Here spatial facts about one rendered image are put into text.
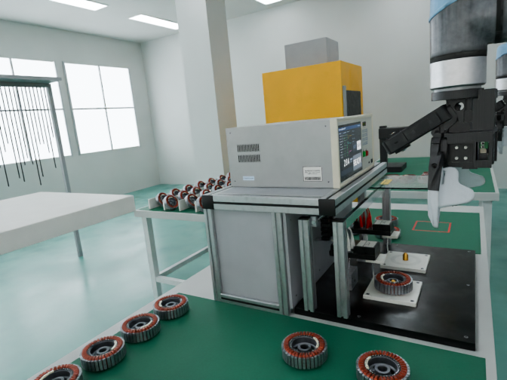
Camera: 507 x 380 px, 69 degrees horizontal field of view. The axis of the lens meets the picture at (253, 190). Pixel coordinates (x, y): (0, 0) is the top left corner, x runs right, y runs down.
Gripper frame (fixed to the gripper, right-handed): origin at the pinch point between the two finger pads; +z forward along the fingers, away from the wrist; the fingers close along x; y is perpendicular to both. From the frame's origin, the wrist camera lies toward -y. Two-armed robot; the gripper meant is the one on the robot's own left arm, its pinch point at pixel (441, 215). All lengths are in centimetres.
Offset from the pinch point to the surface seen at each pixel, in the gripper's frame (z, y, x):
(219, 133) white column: -5, -336, 300
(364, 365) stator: 36.8, -16.1, 4.1
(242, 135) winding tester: -14, -66, 29
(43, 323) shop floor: 115, -273, 26
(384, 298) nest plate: 37, -23, 36
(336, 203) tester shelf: 5.3, -29.6, 21.8
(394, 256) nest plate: 37, -30, 68
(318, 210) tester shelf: 6.9, -34.0, 19.4
